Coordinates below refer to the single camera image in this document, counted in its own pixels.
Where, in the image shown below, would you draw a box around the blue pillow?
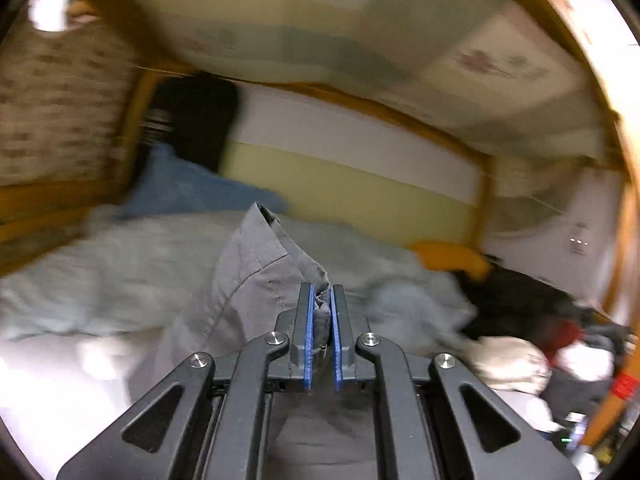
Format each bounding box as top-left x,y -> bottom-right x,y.
120,142 -> 291,218

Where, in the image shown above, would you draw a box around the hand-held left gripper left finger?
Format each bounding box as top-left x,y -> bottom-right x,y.
56,282 -> 316,480

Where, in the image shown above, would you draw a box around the dark grey cloth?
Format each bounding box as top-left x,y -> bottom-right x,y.
545,325 -> 631,426

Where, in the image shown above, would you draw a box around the wooden bed frame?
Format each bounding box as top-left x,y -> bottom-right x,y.
0,0 -> 640,461

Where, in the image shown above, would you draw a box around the black puffer jacket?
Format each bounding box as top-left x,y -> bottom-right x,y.
460,260 -> 601,346

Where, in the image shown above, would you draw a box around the orange cloth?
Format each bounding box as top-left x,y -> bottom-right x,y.
410,241 -> 493,281

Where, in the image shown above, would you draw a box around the brown checked curtain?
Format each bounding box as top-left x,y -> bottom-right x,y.
0,25 -> 141,186

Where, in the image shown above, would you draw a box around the white folded sweatshirt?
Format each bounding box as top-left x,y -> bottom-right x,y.
457,335 -> 553,393

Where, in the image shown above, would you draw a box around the pale checked curtain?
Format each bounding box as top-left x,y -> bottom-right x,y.
487,157 -> 621,236

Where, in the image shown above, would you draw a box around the red flat item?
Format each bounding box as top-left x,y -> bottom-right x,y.
542,320 -> 583,361

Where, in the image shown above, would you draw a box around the black hanging garment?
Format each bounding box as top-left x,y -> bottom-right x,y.
150,72 -> 241,173

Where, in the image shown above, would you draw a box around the dark grey jacket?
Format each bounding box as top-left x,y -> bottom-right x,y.
127,201 -> 481,468

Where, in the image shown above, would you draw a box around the pastel checked bunk sheet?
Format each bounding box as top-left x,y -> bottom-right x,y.
90,0 -> 616,161

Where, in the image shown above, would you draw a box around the light blue duvet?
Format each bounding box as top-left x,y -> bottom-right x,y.
0,205 -> 476,346

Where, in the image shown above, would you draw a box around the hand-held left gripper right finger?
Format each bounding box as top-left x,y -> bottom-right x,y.
331,284 -> 583,480

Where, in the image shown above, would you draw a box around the white bed sheet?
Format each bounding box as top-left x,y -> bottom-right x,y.
0,320 -> 566,480

